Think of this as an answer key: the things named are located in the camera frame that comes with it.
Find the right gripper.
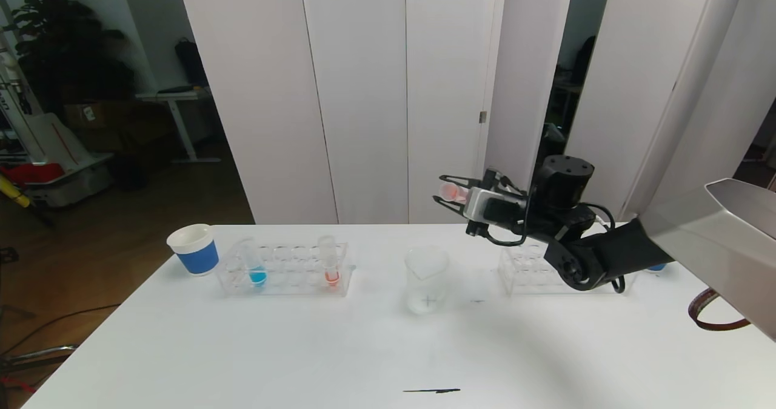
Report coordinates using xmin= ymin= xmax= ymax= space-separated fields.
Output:
xmin=432 ymin=167 xmax=533 ymax=236

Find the red pigment test tube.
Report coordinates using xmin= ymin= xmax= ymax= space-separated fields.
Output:
xmin=439 ymin=181 xmax=472 ymax=204
xmin=318 ymin=235 xmax=340 ymax=288

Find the blue pigment test tube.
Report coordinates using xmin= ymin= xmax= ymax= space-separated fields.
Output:
xmin=241 ymin=239 xmax=268 ymax=287

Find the clear glass beaker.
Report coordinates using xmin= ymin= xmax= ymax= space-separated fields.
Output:
xmin=404 ymin=247 xmax=450 ymax=314

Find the clear acrylic tube rack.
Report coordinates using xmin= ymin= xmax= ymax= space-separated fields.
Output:
xmin=498 ymin=242 xmax=634 ymax=296
xmin=216 ymin=241 xmax=352 ymax=298

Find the white folding partition screen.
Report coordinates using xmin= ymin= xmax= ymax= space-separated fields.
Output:
xmin=544 ymin=0 xmax=776 ymax=224
xmin=176 ymin=0 xmax=575 ymax=226

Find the black bag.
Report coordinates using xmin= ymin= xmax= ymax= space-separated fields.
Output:
xmin=175 ymin=38 xmax=210 ymax=91

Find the white standing desk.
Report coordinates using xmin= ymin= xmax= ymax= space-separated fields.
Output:
xmin=136 ymin=88 xmax=221 ymax=165

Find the brown cardboard box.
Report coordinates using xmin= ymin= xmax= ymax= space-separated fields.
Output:
xmin=64 ymin=102 xmax=124 ymax=135

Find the grey crate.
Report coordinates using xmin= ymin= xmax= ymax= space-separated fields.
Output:
xmin=26 ymin=153 xmax=115 ymax=208

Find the white board with red line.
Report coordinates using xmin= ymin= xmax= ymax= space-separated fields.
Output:
xmin=22 ymin=114 xmax=90 ymax=175

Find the dark green potted plant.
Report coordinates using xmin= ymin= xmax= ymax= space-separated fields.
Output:
xmin=0 ymin=0 xmax=138 ymax=121

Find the red box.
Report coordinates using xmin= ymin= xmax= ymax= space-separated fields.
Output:
xmin=0 ymin=164 xmax=64 ymax=186

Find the yellow tool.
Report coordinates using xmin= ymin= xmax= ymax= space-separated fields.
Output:
xmin=0 ymin=173 xmax=33 ymax=210

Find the metal floor leg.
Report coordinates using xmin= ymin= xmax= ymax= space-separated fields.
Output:
xmin=0 ymin=347 xmax=78 ymax=374

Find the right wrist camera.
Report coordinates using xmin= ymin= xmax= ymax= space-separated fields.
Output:
xmin=464 ymin=187 xmax=515 ymax=224

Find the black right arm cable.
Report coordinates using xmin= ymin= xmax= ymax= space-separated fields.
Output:
xmin=484 ymin=186 xmax=626 ymax=294

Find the dark red strap loop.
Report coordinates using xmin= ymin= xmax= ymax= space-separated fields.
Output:
xmin=688 ymin=288 xmax=754 ymax=331

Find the black floor cable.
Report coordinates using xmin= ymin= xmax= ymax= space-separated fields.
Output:
xmin=0 ymin=304 xmax=122 ymax=358

